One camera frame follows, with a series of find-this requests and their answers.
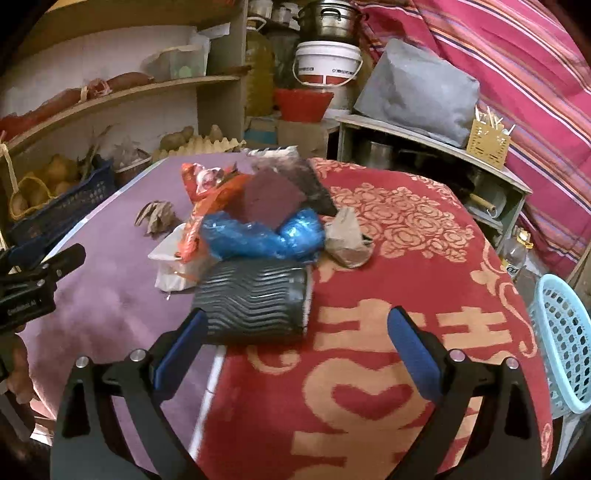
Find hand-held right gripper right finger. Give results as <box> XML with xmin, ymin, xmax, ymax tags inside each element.
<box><xmin>387</xmin><ymin>305</ymin><xmax>543</xmax><ymax>480</ymax></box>

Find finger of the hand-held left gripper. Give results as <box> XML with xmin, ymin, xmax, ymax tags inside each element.
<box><xmin>7</xmin><ymin>244</ymin><xmax>87</xmax><ymax>280</ymax></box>

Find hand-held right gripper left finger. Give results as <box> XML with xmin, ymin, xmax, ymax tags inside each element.
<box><xmin>50</xmin><ymin>308</ymin><xmax>218</xmax><ymax>480</ymax></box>

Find grey ribbed package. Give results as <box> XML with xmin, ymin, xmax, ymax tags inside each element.
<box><xmin>191</xmin><ymin>261</ymin><xmax>311</xmax><ymax>346</ymax></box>

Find white plastic bag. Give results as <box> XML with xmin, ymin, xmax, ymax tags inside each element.
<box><xmin>148</xmin><ymin>222</ymin><xmax>222</xmax><ymax>292</ymax></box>

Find dried brown leaf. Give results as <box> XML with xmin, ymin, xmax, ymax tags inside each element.
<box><xmin>135</xmin><ymin>200</ymin><xmax>175</xmax><ymax>238</ymax></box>

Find blue plastic bag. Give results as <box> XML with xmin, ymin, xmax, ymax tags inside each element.
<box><xmin>199</xmin><ymin>209</ymin><xmax>327</xmax><ymax>266</ymax></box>

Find brown paper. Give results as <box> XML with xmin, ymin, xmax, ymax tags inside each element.
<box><xmin>325</xmin><ymin>206</ymin><xmax>375</xmax><ymax>268</ymax></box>

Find red snack wrapper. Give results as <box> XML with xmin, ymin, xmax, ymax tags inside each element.
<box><xmin>180</xmin><ymin>162</ymin><xmax>259</xmax><ymax>259</ymax></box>

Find light blue plastic basket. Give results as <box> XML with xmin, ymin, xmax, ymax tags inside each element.
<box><xmin>529</xmin><ymin>274</ymin><xmax>591</xmax><ymax>414</ymax></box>

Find clear plastic wrapper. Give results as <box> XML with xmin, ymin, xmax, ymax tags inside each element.
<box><xmin>194</xmin><ymin>166</ymin><xmax>241</xmax><ymax>199</ymax></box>

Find person's left hand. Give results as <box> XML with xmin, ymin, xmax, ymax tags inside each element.
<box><xmin>0</xmin><ymin>331</ymin><xmax>41</xmax><ymax>409</ymax></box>

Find purple blanket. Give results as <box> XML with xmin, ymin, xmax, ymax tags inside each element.
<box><xmin>18</xmin><ymin>154</ymin><xmax>259</xmax><ymax>462</ymax></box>

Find dark blue crate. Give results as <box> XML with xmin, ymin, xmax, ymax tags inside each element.
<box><xmin>7</xmin><ymin>159</ymin><xmax>116</xmax><ymax>243</ymax></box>

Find red floral blanket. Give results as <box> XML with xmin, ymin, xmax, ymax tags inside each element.
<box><xmin>196</xmin><ymin>157</ymin><xmax>555</xmax><ymax>480</ymax></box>

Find net bag of potatoes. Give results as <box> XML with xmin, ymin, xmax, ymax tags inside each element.
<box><xmin>9</xmin><ymin>154</ymin><xmax>84</xmax><ymax>220</ymax></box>

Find dried plant stalks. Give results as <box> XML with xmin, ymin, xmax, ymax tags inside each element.
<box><xmin>78</xmin><ymin>124</ymin><xmax>114</xmax><ymax>178</ymax></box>

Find brown basket with plastic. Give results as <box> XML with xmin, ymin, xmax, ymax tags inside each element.
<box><xmin>113</xmin><ymin>143</ymin><xmax>153</xmax><ymax>185</ymax></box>

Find clear plastic bottle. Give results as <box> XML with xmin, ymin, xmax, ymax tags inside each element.
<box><xmin>501</xmin><ymin>229</ymin><xmax>529</xmax><ymax>282</ymax></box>

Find sweet potato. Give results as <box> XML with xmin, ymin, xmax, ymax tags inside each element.
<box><xmin>104</xmin><ymin>71</ymin><xmax>155</xmax><ymax>93</ymax></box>
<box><xmin>39</xmin><ymin>88</ymin><xmax>88</xmax><ymax>114</ymax></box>
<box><xmin>0</xmin><ymin>111</ymin><xmax>42</xmax><ymax>136</ymax></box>

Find large potato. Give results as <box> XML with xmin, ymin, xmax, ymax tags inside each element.
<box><xmin>159</xmin><ymin>126</ymin><xmax>195</xmax><ymax>151</ymax></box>

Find yellow egg tray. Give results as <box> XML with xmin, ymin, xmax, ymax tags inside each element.
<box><xmin>152</xmin><ymin>136</ymin><xmax>247</xmax><ymax>162</ymax></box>

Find small steel pot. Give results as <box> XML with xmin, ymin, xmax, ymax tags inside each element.
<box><xmin>355</xmin><ymin>138</ymin><xmax>398</xmax><ymax>171</ymax></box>

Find grey wooden cabinet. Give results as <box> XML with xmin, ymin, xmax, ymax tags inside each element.
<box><xmin>335</xmin><ymin>113</ymin><xmax>534</xmax><ymax>250</ymax></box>

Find yellow plastic basket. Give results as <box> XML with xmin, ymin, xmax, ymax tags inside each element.
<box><xmin>465</xmin><ymin>117</ymin><xmax>513</xmax><ymax>169</ymax></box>

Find wooden shelf unit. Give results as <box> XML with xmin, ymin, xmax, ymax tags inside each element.
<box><xmin>0</xmin><ymin>0</ymin><xmax>250</xmax><ymax>185</ymax></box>

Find teal box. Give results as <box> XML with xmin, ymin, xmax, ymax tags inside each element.
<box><xmin>244</xmin><ymin>117</ymin><xmax>280</xmax><ymax>148</ymax></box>

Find clear plastic container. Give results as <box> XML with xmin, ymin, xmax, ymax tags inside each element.
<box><xmin>154</xmin><ymin>44</ymin><xmax>208</xmax><ymax>81</ymax></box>

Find brown cardboard box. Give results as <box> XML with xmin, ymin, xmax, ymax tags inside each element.
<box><xmin>277</xmin><ymin>119</ymin><xmax>340</xmax><ymax>160</ymax></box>

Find bunch of pale sticks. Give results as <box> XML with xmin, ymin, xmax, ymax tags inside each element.
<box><xmin>473</xmin><ymin>105</ymin><xmax>518</xmax><ymax>137</ymax></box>

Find red plastic basket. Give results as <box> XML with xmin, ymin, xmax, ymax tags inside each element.
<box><xmin>273</xmin><ymin>89</ymin><xmax>335</xmax><ymax>123</ymax></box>

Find yellow oil jug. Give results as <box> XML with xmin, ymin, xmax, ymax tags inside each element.
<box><xmin>244</xmin><ymin>16</ymin><xmax>276</xmax><ymax>118</ymax></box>

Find pink striped cloth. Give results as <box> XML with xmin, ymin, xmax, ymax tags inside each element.
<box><xmin>355</xmin><ymin>0</ymin><xmax>591</xmax><ymax>278</ymax></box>

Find white plastic bucket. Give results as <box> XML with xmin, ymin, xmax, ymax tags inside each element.
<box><xmin>292</xmin><ymin>41</ymin><xmax>363</xmax><ymax>88</ymax></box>

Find large steel pot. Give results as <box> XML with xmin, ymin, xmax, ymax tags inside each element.
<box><xmin>295</xmin><ymin>0</ymin><xmax>363</xmax><ymax>42</ymax></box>

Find dark pan wooden handle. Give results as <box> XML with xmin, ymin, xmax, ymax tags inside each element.
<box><xmin>462</xmin><ymin>166</ymin><xmax>509</xmax><ymax>217</ymax></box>

